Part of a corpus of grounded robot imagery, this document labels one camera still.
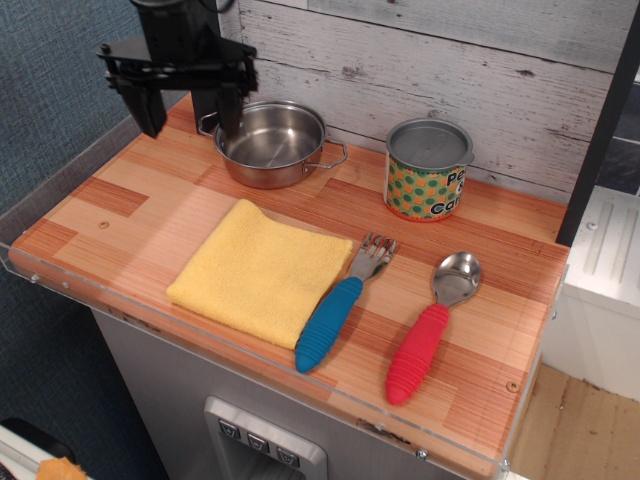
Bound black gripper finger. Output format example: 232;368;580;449
217;87;244;140
119;83;167;138

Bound grey toy fridge cabinet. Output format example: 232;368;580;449
94;311;500;479

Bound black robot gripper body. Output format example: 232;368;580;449
97;1;258;98

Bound orange plush object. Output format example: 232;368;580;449
36;457;88;480

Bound small steel pot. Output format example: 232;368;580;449
197;100;349;189

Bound black vertical post left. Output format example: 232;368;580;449
191;90;220;134

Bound black vertical post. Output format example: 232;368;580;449
555;7;639;247
191;90;220;134

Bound blue handled fork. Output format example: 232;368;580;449
294;232;397;373

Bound yellow cloth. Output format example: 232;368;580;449
166;200;353;350

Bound white toy cabinet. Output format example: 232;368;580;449
541;186;639;400

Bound clear acrylic guard rail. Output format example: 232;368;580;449
1;99;568;479

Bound silver dispenser button panel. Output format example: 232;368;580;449
204;396;329;479

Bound red handled spoon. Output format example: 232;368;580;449
385;252;481;405

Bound toy peas and carrots can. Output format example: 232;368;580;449
383;118;474;222

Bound black vertical post right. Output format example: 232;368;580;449
555;7;639;247

